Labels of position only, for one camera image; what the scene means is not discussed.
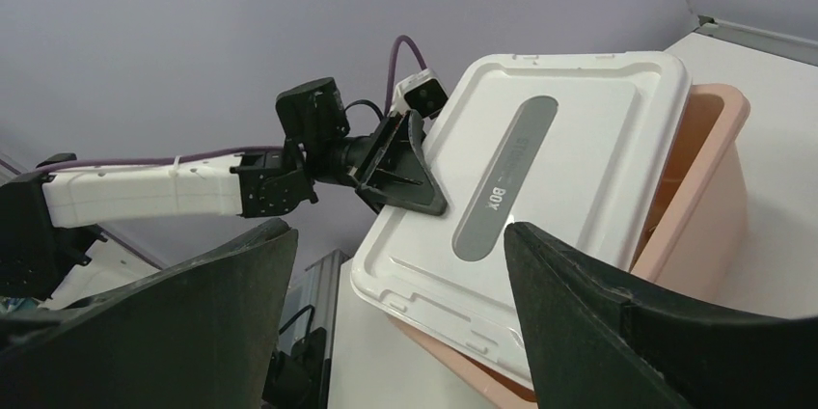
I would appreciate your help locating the pink plastic bin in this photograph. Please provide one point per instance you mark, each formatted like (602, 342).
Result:
(698, 220)

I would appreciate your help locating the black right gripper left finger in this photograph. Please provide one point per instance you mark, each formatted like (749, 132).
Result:
(200, 334)

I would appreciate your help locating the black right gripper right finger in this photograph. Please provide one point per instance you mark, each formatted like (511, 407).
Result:
(597, 336)

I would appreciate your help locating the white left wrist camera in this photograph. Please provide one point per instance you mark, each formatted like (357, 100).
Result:
(422, 92)

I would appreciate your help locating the white plastic tray lid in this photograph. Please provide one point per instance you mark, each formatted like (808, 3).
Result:
(574, 144)

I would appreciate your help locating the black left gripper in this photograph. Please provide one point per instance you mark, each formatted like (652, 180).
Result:
(386, 167)

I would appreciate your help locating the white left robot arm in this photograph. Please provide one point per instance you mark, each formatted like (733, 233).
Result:
(52, 215)

